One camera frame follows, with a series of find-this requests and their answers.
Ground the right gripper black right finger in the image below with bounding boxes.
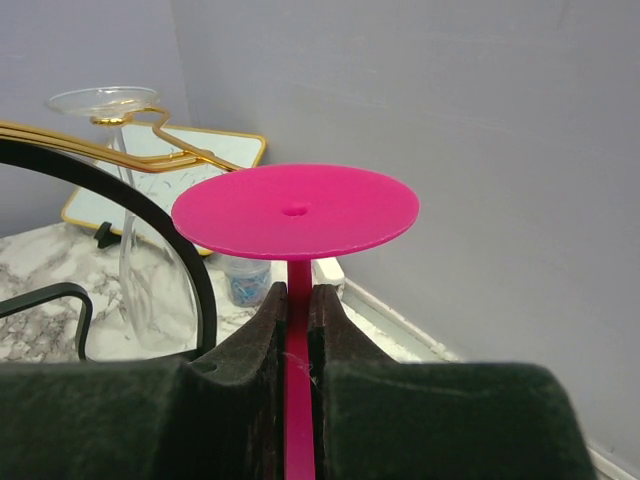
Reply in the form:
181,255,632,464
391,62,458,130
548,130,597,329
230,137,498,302
307,285,596,479

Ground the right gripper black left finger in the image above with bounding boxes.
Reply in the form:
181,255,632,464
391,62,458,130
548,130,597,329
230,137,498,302
1,282,287,479

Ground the clear champagne flute glass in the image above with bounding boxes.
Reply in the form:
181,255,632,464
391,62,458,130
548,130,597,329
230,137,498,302
47,86,198,355

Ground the pink plastic wine glass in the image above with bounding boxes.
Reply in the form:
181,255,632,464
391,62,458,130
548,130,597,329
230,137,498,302
171,164,420,479

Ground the gold and black glass rack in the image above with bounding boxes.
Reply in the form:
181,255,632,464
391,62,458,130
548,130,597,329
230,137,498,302
1,102,241,360

